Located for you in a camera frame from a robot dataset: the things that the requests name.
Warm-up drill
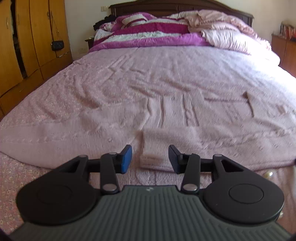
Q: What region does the pink ruffled blanket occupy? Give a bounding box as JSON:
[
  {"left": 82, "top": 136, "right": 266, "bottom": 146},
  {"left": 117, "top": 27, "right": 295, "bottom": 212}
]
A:
[{"left": 167, "top": 9, "right": 258, "bottom": 39}]

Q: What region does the dark wooden nightstand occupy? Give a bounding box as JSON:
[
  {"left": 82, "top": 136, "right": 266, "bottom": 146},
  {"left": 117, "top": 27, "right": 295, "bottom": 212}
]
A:
[{"left": 85, "top": 37, "right": 94, "bottom": 49}]

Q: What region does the stack of books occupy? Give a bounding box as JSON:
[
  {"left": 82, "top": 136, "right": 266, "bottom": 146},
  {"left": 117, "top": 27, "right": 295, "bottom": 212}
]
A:
[{"left": 280, "top": 21, "right": 295, "bottom": 40}]

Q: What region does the dark wooden headboard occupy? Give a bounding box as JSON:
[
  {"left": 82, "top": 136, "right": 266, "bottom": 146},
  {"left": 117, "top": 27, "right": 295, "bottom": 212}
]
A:
[{"left": 109, "top": 0, "right": 254, "bottom": 26}]

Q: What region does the magenta white striped quilt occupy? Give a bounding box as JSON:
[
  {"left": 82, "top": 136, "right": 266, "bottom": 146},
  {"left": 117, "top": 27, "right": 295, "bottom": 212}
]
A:
[{"left": 89, "top": 12, "right": 210, "bottom": 52}]

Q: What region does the pink cable knit cardigan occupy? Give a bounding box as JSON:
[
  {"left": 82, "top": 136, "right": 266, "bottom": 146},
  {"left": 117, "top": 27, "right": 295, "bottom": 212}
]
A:
[{"left": 0, "top": 54, "right": 296, "bottom": 172}]

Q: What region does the black clothes pile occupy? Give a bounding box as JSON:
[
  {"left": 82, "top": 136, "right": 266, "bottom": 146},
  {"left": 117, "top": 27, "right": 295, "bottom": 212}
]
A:
[{"left": 93, "top": 15, "right": 116, "bottom": 32}]

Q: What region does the yellow wooden wardrobe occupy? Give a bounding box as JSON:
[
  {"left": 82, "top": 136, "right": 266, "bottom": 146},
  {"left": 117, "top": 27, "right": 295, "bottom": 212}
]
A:
[{"left": 1, "top": 1, "right": 73, "bottom": 118}]

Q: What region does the wooden side cabinet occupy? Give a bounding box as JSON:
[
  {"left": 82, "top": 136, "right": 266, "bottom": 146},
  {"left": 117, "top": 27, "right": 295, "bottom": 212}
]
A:
[{"left": 271, "top": 35, "right": 296, "bottom": 77}]

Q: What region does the small black hanging bag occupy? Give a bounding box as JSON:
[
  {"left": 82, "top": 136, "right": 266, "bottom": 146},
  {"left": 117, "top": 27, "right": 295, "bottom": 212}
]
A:
[{"left": 51, "top": 40, "right": 64, "bottom": 52}]

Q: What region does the pink floral bed sheet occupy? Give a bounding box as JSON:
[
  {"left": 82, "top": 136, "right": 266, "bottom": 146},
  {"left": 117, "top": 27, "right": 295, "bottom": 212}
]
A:
[{"left": 0, "top": 45, "right": 296, "bottom": 236}]

